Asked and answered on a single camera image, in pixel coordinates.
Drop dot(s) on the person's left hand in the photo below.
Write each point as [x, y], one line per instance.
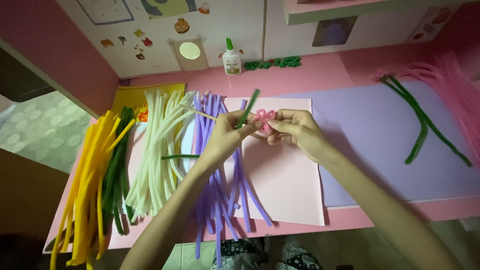
[221, 137]

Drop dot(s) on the person's right hand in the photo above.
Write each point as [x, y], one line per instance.
[303, 135]

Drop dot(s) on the thin wooden stick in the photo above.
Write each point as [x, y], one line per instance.
[198, 113]

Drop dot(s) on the green pipe cleaner stem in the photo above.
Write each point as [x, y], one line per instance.
[245, 112]

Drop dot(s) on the pink pipe cleaner flower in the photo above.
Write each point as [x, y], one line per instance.
[263, 119]

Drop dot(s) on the pile of purple pipe cleaners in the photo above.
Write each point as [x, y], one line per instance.
[221, 180]

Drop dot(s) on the pile of white pipe cleaners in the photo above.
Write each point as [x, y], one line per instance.
[159, 153]

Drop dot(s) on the purple paper sheet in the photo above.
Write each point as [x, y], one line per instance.
[378, 146]

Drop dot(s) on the white glue bottle green cap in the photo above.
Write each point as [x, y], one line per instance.
[232, 60]

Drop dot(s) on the green pipe cleaner leaf garland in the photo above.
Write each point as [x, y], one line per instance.
[273, 63]

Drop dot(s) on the yellow booklet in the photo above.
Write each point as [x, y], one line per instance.
[144, 101]

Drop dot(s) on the taped round cream paper disc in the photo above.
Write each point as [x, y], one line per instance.
[189, 51]

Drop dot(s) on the pile of dark green pipe cleaners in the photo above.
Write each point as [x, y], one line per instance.
[116, 168]

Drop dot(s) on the long green pipe cleaner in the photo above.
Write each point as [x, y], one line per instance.
[414, 120]
[431, 123]

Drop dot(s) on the person's patterned clothing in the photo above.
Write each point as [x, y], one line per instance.
[262, 255]

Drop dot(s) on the pile of yellow pipe cleaners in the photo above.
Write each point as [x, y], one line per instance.
[88, 191]

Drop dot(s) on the pile of pink pipe cleaners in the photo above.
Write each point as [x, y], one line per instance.
[450, 90]

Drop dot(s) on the dark wall picture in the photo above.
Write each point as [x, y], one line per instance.
[333, 31]

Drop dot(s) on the wall shelf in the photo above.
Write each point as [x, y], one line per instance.
[360, 9]

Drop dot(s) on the wall poster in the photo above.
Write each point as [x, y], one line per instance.
[105, 11]

